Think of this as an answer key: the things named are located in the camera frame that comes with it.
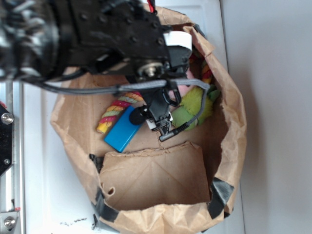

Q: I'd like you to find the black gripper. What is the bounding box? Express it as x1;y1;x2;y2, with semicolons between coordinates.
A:
126;31;192;136

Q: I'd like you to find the multicolored twisted rope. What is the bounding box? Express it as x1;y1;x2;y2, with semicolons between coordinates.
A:
96;54;215;134

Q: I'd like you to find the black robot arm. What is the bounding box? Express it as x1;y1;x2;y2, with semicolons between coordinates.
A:
0;0;192;140

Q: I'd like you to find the green plush turtle toy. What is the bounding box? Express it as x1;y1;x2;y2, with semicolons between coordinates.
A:
172;85;221;131

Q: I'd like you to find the pink plush bunny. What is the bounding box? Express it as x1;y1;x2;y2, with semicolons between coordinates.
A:
169;69;199;101

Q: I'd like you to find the blue rectangular block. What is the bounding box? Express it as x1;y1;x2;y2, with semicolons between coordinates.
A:
104;106;141;153

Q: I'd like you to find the brown paper bag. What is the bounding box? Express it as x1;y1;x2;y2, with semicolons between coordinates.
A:
51;7;247;234

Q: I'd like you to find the grey braided cable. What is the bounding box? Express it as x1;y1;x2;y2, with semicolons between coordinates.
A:
21;78;211;142

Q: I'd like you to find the aluminium frame rail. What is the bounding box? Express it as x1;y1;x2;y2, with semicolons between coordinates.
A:
0;82;25;234

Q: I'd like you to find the black mounting bracket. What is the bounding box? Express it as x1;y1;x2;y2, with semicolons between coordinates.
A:
0;101;14;176

